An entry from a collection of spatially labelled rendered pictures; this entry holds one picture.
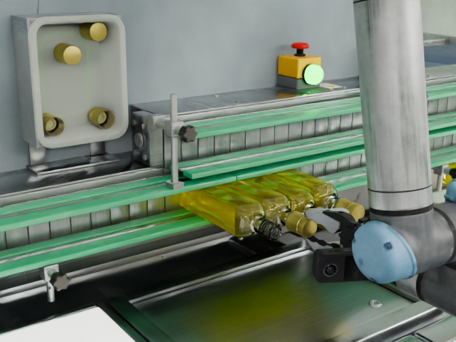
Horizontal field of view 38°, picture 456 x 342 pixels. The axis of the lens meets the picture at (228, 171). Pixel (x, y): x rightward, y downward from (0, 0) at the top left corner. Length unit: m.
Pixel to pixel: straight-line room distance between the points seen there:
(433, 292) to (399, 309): 0.21
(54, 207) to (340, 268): 0.47
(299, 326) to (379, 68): 0.48
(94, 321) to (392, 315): 0.48
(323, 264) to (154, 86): 0.57
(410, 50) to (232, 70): 0.74
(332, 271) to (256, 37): 0.67
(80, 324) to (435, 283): 0.54
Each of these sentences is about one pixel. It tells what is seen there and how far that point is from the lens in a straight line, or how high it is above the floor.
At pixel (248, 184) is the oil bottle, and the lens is 1.25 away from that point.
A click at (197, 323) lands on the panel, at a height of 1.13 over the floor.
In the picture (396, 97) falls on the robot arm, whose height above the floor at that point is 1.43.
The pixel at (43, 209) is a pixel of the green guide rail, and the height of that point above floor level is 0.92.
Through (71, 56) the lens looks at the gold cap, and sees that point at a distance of 1.21.
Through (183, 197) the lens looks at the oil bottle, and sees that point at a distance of 1.28.
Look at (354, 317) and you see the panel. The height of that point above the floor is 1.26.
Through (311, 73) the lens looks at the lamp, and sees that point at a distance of 1.48.
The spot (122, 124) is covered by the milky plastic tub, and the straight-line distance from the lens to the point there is 1.25.
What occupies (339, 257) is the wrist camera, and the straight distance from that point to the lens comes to 0.99.
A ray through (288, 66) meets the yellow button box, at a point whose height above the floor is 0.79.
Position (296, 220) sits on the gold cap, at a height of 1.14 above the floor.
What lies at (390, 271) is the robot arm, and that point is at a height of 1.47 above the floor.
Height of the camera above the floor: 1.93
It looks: 51 degrees down
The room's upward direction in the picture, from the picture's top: 113 degrees clockwise
